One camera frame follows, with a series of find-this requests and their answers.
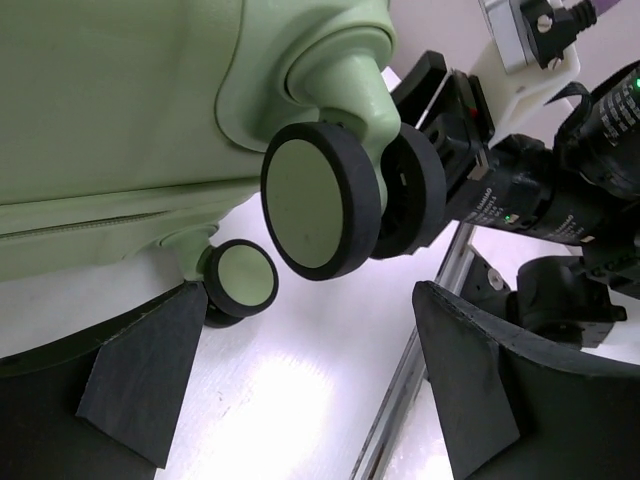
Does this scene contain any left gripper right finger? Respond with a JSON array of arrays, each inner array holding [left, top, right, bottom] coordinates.
[[412, 281, 639, 478]]

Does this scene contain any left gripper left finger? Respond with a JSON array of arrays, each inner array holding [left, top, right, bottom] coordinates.
[[1, 283, 208, 470]]

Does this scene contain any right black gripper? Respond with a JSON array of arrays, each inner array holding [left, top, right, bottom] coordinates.
[[389, 51, 500, 220]]

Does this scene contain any green hard-shell suitcase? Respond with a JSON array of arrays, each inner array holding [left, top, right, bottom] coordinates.
[[1, 1, 445, 356]]

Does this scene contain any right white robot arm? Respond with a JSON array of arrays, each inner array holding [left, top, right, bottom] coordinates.
[[375, 51, 639, 349]]

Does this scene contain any aluminium front rail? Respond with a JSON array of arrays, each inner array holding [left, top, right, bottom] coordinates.
[[350, 223, 475, 479]]

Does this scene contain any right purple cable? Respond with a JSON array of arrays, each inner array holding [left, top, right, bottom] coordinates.
[[574, 0, 626, 21]]

